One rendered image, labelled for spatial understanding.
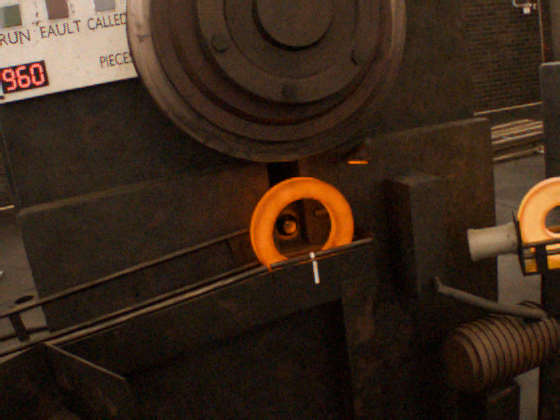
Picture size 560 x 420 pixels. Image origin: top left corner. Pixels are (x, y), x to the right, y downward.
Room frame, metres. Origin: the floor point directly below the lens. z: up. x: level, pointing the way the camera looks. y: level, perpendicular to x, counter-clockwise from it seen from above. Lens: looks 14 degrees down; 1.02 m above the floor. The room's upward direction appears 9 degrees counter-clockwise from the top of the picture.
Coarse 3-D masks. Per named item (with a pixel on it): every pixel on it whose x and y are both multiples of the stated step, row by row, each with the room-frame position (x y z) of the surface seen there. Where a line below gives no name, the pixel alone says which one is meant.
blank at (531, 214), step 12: (552, 180) 0.86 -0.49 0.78; (528, 192) 0.88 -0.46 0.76; (540, 192) 0.85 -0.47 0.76; (552, 192) 0.85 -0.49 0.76; (528, 204) 0.86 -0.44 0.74; (540, 204) 0.85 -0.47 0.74; (552, 204) 0.85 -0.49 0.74; (528, 216) 0.86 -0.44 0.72; (540, 216) 0.85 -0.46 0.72; (528, 228) 0.86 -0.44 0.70; (540, 228) 0.85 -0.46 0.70; (528, 240) 0.86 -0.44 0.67
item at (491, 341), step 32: (480, 320) 0.86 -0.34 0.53; (512, 320) 0.84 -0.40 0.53; (448, 352) 0.86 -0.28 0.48; (480, 352) 0.79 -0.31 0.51; (512, 352) 0.79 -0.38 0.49; (544, 352) 0.81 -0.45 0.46; (480, 384) 0.79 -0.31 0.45; (512, 384) 0.82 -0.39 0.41; (480, 416) 0.81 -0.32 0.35; (512, 416) 0.81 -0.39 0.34
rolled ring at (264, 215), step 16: (272, 192) 0.89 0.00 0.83; (288, 192) 0.89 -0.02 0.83; (304, 192) 0.89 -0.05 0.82; (320, 192) 0.90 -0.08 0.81; (336, 192) 0.91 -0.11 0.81; (256, 208) 0.90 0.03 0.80; (272, 208) 0.88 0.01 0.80; (336, 208) 0.91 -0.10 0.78; (256, 224) 0.87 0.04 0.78; (272, 224) 0.88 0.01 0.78; (336, 224) 0.91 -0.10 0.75; (352, 224) 0.91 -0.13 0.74; (256, 240) 0.87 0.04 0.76; (272, 240) 0.88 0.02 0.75; (336, 240) 0.90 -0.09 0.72; (272, 256) 0.87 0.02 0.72
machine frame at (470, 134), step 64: (448, 0) 1.14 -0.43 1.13; (448, 64) 1.13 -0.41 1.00; (0, 128) 0.97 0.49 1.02; (64, 128) 0.92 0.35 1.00; (128, 128) 0.95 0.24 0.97; (384, 128) 1.08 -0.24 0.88; (448, 128) 1.06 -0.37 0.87; (64, 192) 0.92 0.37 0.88; (128, 192) 0.89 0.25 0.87; (192, 192) 0.92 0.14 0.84; (256, 192) 0.95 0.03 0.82; (384, 192) 1.02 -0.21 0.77; (448, 192) 1.06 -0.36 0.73; (64, 256) 0.86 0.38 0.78; (128, 256) 0.89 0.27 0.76; (192, 256) 0.92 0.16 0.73; (256, 256) 0.95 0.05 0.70; (384, 256) 1.02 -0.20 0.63; (448, 256) 1.06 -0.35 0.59; (64, 320) 0.85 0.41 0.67; (320, 320) 0.98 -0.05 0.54; (384, 320) 1.01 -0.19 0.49; (448, 320) 1.05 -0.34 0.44; (192, 384) 0.90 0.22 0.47; (256, 384) 0.94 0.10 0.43; (320, 384) 0.97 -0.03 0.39; (384, 384) 1.01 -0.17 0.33; (448, 384) 1.05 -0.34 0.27
